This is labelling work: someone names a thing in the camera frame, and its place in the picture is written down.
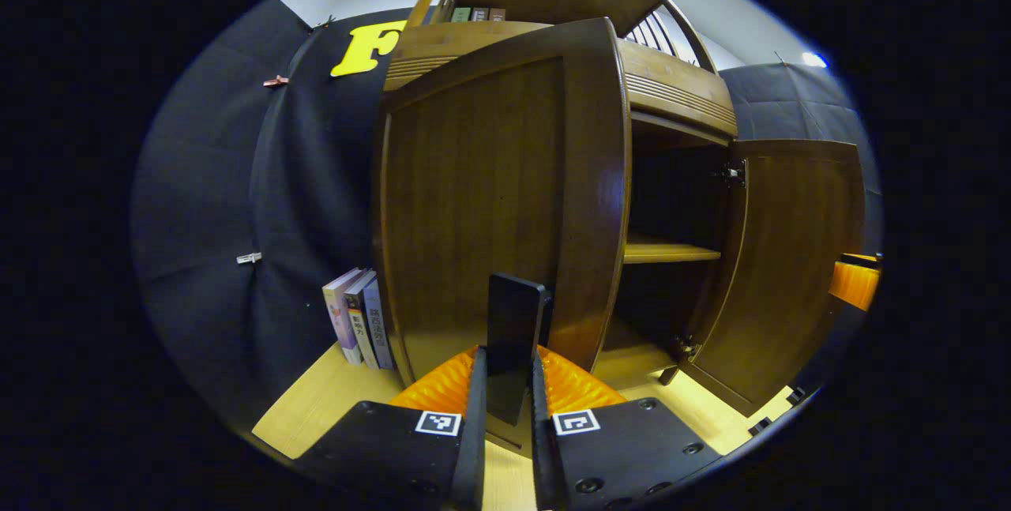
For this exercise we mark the pink clothes peg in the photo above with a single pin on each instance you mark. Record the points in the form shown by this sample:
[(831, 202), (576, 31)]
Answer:
[(276, 81)]

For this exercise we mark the wooden cabinet drawer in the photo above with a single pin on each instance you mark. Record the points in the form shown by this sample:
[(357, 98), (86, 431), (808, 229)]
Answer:
[(679, 88)]

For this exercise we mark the wooden inner cabinet shelf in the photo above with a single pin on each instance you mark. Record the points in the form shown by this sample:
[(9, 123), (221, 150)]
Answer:
[(663, 252)]

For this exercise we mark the small ceiling light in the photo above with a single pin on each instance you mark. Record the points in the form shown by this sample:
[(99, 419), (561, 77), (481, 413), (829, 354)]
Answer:
[(814, 59)]

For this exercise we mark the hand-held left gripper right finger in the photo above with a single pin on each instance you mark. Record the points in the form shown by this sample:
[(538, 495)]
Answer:
[(543, 456)]

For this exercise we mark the metal door hinge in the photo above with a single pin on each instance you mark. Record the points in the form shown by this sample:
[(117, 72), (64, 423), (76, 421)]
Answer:
[(685, 349), (733, 173)]

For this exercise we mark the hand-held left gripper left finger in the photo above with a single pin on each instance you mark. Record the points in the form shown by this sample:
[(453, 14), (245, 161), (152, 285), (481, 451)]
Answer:
[(474, 456)]

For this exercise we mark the grey-brown book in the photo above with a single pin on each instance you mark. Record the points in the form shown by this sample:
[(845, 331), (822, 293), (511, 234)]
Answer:
[(479, 13)]

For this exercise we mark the blue book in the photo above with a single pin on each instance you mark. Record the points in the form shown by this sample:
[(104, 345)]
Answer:
[(379, 329)]

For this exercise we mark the wooden shoe cabinet door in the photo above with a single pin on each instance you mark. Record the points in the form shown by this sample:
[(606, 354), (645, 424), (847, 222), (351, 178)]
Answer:
[(790, 258), (474, 195)]

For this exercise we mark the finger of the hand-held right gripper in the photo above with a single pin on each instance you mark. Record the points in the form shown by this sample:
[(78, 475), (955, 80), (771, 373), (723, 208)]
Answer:
[(853, 283)]

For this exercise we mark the dark book with yellow print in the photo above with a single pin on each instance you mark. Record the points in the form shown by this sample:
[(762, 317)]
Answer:
[(359, 325)]

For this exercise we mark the white clothes peg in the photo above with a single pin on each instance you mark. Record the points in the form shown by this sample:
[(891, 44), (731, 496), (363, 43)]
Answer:
[(249, 257)]

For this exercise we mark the black backdrop cloth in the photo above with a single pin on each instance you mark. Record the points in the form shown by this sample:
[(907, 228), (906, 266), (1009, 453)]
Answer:
[(205, 203)]

